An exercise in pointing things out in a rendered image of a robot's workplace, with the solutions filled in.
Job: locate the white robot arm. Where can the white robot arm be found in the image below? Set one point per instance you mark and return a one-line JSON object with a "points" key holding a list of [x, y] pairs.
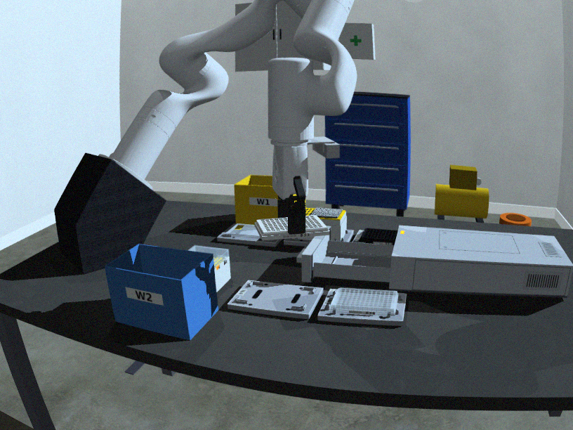
{"points": [[295, 94]]}

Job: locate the yellow open-top bin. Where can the yellow open-top bin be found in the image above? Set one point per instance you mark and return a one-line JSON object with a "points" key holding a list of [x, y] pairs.
{"points": [[254, 200]]}

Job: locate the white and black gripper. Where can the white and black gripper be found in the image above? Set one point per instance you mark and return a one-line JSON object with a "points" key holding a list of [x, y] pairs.
{"points": [[290, 177]]}

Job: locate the blue open-top bin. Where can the blue open-top bin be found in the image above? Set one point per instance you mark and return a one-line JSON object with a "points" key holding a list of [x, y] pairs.
{"points": [[177, 299]]}

